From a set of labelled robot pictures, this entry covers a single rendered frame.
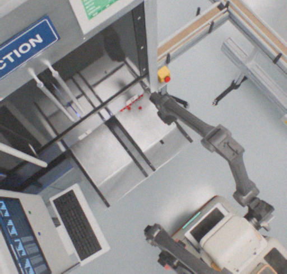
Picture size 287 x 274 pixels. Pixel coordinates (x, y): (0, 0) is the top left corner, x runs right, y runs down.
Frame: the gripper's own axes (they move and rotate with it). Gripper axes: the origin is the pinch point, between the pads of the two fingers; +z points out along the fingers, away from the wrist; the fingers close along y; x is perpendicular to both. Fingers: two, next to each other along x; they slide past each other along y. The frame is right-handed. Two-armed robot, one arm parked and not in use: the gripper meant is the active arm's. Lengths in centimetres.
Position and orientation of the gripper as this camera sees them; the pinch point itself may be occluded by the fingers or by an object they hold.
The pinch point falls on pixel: (168, 122)
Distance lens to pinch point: 175.7
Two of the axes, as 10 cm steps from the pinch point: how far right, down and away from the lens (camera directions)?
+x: -7.8, 6.1, -1.3
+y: -6.1, -6.9, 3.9
